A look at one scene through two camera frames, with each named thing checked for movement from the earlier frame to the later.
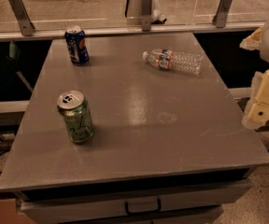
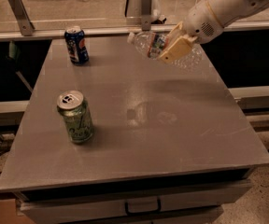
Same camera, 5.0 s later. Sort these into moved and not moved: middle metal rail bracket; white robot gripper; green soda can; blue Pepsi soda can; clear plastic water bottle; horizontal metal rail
Moved: white robot gripper; clear plastic water bottle
Not moved: middle metal rail bracket; green soda can; horizontal metal rail; blue Pepsi soda can
